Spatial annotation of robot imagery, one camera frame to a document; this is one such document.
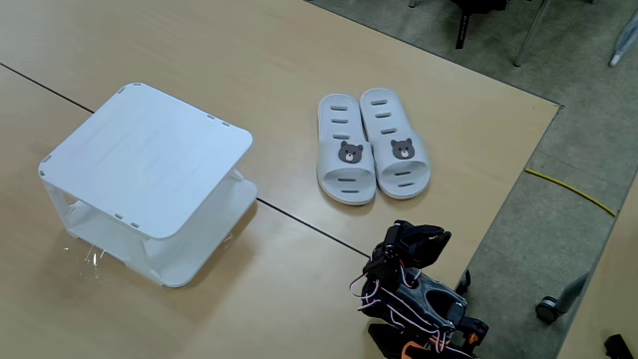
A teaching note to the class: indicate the white two-tier plastic box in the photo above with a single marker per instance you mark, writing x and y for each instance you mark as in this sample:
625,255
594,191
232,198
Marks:
149,164

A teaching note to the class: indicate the black table caster wheel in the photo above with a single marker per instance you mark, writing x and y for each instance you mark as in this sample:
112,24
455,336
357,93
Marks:
463,283

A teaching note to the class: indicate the black chair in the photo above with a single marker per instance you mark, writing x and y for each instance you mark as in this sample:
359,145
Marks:
473,7

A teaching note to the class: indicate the small black object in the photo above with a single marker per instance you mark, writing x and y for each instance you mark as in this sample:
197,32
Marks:
618,346

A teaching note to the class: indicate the white folded umbrella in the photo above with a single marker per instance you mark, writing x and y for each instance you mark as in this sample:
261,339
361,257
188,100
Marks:
625,40

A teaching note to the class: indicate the chair leg with caster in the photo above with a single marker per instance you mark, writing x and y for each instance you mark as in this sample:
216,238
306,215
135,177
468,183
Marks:
548,309

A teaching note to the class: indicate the white slipper with bear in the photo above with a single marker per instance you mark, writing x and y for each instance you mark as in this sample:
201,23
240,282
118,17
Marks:
344,164
404,164

